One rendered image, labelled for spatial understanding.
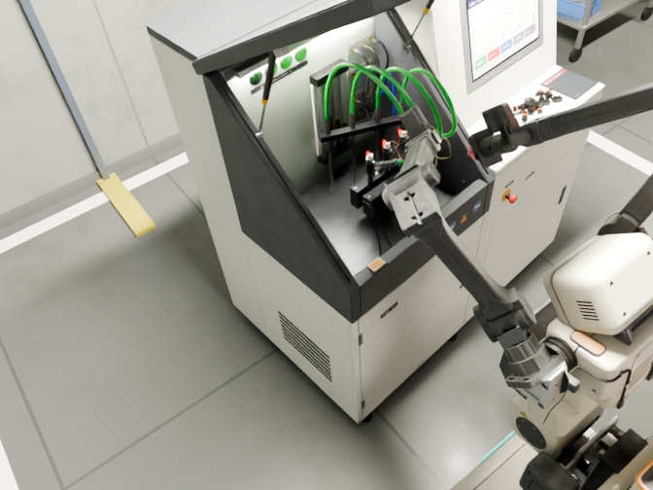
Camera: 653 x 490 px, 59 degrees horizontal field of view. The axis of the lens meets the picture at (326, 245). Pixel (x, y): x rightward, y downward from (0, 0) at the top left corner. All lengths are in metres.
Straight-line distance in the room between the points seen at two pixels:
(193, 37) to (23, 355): 1.90
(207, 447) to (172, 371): 0.42
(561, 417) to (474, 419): 0.99
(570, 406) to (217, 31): 1.42
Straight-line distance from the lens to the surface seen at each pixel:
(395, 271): 1.87
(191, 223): 3.40
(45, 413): 2.95
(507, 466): 2.24
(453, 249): 1.15
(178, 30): 1.88
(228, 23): 1.87
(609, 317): 1.31
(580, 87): 2.55
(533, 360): 1.32
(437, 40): 2.03
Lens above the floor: 2.33
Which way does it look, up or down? 48 degrees down
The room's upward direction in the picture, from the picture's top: 6 degrees counter-clockwise
